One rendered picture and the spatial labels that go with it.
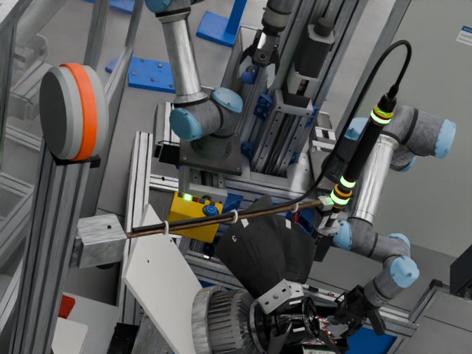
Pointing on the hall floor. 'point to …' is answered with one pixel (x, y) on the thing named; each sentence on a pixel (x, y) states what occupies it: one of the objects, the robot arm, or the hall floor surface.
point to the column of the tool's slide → (47, 250)
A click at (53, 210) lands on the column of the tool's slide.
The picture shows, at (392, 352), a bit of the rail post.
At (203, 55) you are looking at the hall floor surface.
